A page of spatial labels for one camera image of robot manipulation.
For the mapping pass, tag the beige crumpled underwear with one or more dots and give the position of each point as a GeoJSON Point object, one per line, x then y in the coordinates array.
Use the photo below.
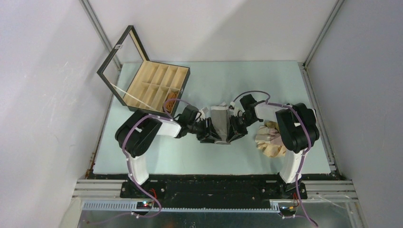
{"type": "Point", "coordinates": [262, 139]}

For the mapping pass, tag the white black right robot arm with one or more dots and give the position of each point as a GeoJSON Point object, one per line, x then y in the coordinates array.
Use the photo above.
{"type": "Point", "coordinates": [297, 129]}

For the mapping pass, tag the pale pink underwear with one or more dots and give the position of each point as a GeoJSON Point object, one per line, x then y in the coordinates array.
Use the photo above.
{"type": "Point", "coordinates": [276, 140]}

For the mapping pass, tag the right controller board with leds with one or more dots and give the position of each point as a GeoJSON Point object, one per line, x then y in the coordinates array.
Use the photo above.
{"type": "Point", "coordinates": [288, 211]}

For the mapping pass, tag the controller board with leds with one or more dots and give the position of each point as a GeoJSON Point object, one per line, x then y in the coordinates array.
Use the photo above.
{"type": "Point", "coordinates": [288, 211]}
{"type": "Point", "coordinates": [145, 205]}

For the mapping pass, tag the black divided storage box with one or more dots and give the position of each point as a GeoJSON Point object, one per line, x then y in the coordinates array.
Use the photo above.
{"type": "Point", "coordinates": [136, 81]}

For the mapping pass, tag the olive green underwear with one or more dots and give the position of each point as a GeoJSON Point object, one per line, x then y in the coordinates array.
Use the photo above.
{"type": "Point", "coordinates": [272, 125]}

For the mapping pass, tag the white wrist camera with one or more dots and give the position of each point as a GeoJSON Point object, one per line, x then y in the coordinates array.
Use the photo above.
{"type": "Point", "coordinates": [233, 108]}
{"type": "Point", "coordinates": [204, 113]}

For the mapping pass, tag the orange-brown underwear with cream waistband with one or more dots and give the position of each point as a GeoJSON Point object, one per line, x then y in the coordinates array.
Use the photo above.
{"type": "Point", "coordinates": [170, 101]}

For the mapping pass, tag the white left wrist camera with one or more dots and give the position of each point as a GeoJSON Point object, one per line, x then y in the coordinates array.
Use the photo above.
{"type": "Point", "coordinates": [204, 113]}

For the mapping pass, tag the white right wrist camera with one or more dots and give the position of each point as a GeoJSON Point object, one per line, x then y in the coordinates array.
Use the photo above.
{"type": "Point", "coordinates": [233, 108]}

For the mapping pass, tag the left controller board with leds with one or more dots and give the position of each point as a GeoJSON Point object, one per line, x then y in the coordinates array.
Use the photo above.
{"type": "Point", "coordinates": [145, 205]}

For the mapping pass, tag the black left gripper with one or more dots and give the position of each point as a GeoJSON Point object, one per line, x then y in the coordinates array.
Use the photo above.
{"type": "Point", "coordinates": [209, 134]}

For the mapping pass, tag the grey slotted cable duct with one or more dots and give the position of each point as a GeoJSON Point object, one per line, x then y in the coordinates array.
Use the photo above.
{"type": "Point", "coordinates": [134, 206]}

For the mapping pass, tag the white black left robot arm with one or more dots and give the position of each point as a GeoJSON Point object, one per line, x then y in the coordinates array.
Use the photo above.
{"type": "Point", "coordinates": [137, 133]}

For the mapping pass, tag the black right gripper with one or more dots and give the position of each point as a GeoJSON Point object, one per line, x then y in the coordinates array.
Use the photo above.
{"type": "Point", "coordinates": [235, 131]}

